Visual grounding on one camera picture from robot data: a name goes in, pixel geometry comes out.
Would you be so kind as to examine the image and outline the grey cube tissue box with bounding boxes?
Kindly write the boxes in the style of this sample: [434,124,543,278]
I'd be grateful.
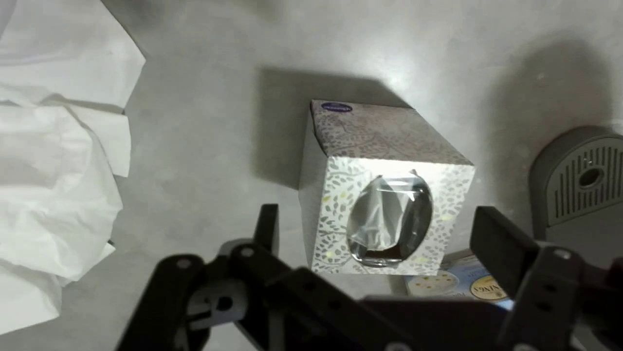
[300,99,475,274]

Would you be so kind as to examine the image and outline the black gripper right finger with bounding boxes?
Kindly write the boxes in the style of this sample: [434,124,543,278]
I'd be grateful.
[469,206,623,351]

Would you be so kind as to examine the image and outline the grey single-serve coffee maker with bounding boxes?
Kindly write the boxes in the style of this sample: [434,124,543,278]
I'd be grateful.
[527,126,623,266]

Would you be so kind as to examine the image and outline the pile of white tissues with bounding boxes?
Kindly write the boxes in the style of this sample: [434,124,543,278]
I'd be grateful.
[0,0,146,333]

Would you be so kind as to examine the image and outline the small blue cardboard box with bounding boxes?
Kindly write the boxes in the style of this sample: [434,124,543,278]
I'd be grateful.
[405,251,508,303]

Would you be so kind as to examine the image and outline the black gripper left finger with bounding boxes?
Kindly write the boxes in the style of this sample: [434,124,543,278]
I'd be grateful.
[115,204,417,351]

